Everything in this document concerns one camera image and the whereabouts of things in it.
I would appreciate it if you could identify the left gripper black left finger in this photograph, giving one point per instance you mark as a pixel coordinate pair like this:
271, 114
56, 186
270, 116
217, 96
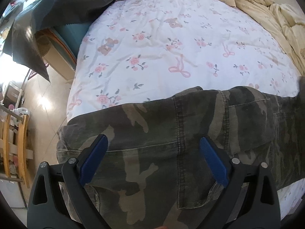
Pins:
47, 209

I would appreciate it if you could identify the beige crumpled duvet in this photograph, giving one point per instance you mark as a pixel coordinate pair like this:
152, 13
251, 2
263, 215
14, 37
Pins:
281, 21

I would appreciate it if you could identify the camouflage cargo pants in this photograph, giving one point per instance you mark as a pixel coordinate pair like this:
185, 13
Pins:
153, 175

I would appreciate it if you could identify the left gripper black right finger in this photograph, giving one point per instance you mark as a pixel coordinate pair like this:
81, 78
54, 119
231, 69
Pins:
260, 208

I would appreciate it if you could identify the black jacket on bedside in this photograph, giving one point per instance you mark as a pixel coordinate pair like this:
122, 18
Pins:
42, 14

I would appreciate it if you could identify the wooden bedside cabinet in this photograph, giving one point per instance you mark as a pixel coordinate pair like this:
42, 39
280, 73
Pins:
59, 47

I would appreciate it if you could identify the wooden chair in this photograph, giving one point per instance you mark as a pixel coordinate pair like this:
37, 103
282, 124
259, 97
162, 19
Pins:
18, 150

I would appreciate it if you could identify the white floral bed sheet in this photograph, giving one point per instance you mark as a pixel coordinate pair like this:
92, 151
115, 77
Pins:
143, 50

